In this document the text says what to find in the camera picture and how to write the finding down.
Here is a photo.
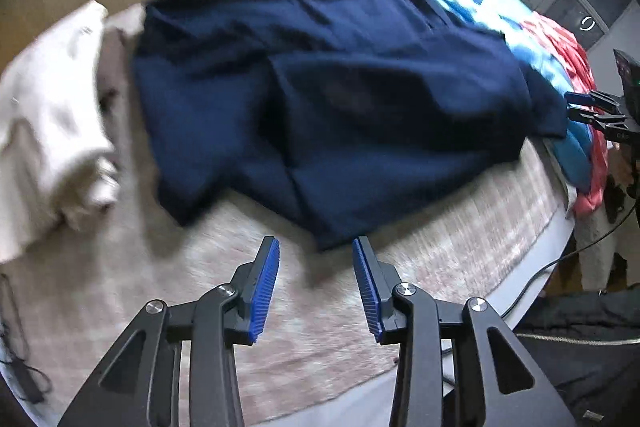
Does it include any beige folded buttoned garment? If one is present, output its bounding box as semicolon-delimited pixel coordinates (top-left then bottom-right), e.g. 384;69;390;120
0;0;121;263

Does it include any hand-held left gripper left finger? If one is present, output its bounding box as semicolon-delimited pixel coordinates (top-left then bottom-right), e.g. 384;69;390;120
57;236;281;427

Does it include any person's black jacket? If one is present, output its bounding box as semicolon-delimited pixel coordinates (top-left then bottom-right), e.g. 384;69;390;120
515;292;640;427

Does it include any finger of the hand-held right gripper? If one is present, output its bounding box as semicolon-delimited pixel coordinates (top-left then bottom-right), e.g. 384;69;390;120
568;108;628;128
565;92;626;108

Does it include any pink garment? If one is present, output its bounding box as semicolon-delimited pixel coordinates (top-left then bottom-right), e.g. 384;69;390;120
520;12;611;218

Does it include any plaid woven blanket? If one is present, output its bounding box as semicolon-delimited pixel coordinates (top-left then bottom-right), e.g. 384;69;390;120
0;0;576;423

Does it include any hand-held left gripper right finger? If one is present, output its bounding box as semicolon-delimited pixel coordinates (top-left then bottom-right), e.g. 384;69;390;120
351;236;581;427

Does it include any navy blue shirt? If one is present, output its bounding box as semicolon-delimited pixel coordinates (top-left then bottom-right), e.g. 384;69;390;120
131;0;568;253

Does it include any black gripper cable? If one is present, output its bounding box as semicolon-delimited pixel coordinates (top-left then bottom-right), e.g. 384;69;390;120
502;207;640;318

